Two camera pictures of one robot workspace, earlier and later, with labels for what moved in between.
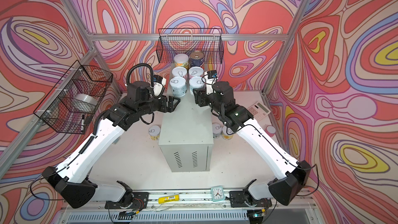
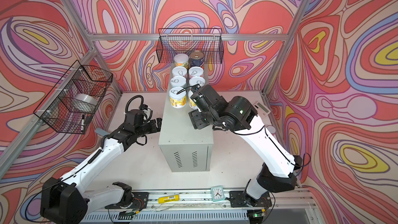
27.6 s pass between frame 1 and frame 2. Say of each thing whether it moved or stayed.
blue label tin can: stayed
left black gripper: moved
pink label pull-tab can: stayed
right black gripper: moved
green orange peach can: stayed
